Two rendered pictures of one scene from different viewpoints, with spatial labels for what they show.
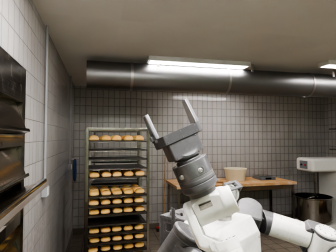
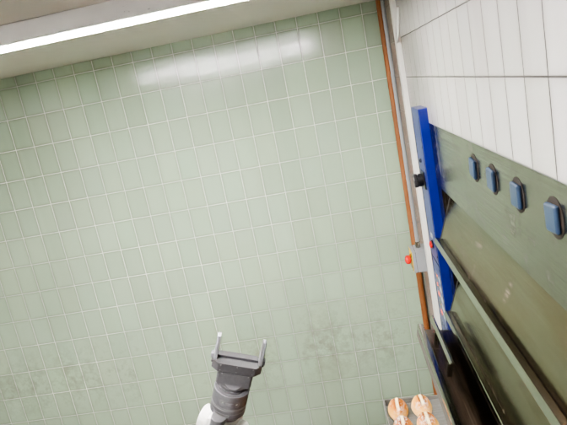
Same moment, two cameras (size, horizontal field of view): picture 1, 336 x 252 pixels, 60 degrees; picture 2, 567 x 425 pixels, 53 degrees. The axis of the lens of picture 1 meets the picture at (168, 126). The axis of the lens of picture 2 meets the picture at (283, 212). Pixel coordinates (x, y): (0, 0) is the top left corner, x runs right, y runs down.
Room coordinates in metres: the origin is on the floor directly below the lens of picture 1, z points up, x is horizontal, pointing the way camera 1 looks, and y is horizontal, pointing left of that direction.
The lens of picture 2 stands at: (1.82, 0.58, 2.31)
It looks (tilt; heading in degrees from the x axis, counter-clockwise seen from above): 12 degrees down; 200
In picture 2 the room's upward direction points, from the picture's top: 11 degrees counter-clockwise
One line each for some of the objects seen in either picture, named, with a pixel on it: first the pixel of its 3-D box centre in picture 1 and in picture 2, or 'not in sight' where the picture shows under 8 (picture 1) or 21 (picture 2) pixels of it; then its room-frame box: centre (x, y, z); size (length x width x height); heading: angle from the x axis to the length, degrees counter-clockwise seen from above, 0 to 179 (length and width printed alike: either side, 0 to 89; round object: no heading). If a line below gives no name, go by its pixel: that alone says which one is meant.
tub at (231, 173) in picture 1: (235, 174); not in sight; (5.43, -1.25, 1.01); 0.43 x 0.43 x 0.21
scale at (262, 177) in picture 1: (263, 177); not in sight; (5.53, -1.81, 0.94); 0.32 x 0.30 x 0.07; 13
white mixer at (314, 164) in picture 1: (321, 194); not in sight; (5.29, -2.76, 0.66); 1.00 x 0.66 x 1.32; 103
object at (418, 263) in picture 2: not in sight; (418, 257); (-0.61, 0.28, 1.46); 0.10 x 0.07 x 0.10; 13
